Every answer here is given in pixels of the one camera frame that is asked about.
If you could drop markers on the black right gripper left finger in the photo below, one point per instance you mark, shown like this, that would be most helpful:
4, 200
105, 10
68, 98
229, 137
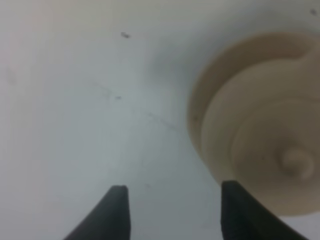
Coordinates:
109, 220

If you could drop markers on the large beige teapot saucer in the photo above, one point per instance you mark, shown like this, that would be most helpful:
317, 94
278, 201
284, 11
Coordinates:
245, 53

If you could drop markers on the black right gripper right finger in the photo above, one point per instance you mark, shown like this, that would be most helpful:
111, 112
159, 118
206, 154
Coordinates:
251, 212

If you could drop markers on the beige teapot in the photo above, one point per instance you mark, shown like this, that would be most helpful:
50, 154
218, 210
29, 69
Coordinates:
262, 129

